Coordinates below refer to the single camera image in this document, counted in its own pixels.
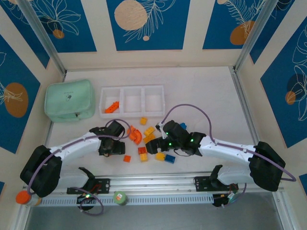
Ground mint green fabric pouch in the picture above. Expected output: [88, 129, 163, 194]
[45, 79, 94, 123]

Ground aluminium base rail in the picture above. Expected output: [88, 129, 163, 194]
[23, 170, 285, 194]

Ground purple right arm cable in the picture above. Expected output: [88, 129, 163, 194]
[161, 103, 297, 208]

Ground aluminium table side rail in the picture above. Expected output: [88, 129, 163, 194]
[229, 66, 297, 230]

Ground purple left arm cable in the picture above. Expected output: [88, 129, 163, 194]
[27, 119, 132, 216]

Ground aluminium frame post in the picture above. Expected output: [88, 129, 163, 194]
[18, 0, 67, 75]
[233, 0, 281, 72]

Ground jar with orange lid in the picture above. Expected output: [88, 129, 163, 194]
[15, 191, 43, 207]

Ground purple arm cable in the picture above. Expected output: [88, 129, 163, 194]
[27, 119, 132, 216]
[161, 103, 297, 208]

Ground black base controller board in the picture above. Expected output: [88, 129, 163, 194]
[76, 193, 95, 212]
[212, 191, 240, 209]

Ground green tape roll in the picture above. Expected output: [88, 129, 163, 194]
[113, 190, 129, 206]

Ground orange curved lego piece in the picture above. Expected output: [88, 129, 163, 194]
[133, 130, 144, 145]
[126, 125, 138, 141]

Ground white slotted cable duct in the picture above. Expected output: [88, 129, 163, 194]
[37, 193, 214, 207]

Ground white three-compartment tray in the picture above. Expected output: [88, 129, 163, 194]
[98, 84, 166, 120]

